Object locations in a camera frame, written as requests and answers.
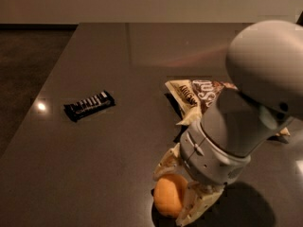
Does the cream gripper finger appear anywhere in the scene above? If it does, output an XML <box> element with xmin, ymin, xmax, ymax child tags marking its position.
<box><xmin>152</xmin><ymin>143</ymin><xmax>183</xmax><ymax>182</ymax></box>
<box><xmin>176</xmin><ymin>181</ymin><xmax>225</xmax><ymax>227</ymax></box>

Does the orange fruit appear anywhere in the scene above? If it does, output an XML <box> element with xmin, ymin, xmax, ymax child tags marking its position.
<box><xmin>153</xmin><ymin>174</ymin><xmax>187</xmax><ymax>218</ymax></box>

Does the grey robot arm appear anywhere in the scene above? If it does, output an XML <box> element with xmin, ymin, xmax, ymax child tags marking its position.
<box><xmin>153</xmin><ymin>21</ymin><xmax>303</xmax><ymax>227</ymax></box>

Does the brown chips bag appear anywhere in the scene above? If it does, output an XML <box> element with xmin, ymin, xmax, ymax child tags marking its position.
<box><xmin>164</xmin><ymin>79</ymin><xmax>291</xmax><ymax>138</ymax></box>

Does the black candy bar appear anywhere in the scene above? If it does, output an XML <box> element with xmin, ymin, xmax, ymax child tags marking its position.
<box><xmin>63</xmin><ymin>91</ymin><xmax>116</xmax><ymax>122</ymax></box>

